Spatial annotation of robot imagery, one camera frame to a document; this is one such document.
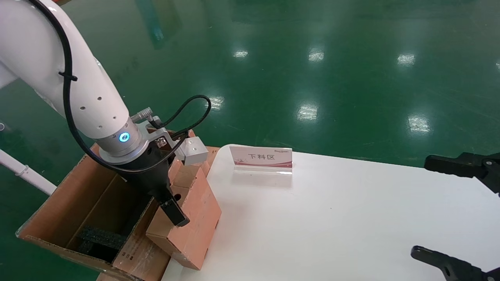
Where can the large cardboard box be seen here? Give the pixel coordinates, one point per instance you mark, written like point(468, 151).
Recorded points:
point(86, 195)

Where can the small cardboard box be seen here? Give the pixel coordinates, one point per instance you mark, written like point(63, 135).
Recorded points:
point(199, 218)

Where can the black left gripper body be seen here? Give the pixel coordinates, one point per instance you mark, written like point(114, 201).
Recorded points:
point(154, 175)

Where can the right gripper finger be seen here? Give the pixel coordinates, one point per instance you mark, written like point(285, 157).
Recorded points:
point(453, 267)
point(457, 166)

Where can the acrylic table sign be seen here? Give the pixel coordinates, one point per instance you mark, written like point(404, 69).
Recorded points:
point(259, 158)

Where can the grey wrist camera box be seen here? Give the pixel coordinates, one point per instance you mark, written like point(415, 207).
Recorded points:
point(193, 152)

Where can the black foam insert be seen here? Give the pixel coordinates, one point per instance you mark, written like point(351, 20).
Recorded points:
point(97, 240)

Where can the white pipe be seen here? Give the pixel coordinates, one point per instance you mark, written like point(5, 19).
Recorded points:
point(27, 175)

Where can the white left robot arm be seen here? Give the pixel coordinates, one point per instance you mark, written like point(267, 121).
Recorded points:
point(39, 58)

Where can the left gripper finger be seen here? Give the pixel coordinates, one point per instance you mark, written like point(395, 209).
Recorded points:
point(175, 212)

